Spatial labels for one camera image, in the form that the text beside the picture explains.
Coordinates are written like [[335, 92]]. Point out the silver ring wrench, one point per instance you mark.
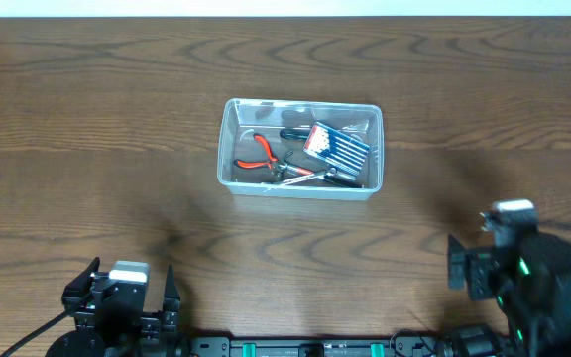
[[315, 175]]

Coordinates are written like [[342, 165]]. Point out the precision screwdriver set case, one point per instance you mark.
[[336, 149]]

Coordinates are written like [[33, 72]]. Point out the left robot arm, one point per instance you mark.
[[83, 343]]

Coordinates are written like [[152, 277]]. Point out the black handled screwdriver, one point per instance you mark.
[[295, 134]]

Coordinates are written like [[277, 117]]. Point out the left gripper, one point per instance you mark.
[[149, 326]]

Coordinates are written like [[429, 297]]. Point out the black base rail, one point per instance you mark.
[[408, 345]]

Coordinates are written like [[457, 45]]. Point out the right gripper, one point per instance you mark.
[[483, 266]]

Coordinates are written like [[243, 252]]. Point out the red handled pliers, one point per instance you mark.
[[269, 160]]

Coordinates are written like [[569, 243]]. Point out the small claw hammer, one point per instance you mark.
[[288, 173]]

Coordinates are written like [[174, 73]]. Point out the clear plastic container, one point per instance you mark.
[[242, 117]]

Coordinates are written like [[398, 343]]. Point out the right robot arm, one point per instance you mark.
[[530, 281]]

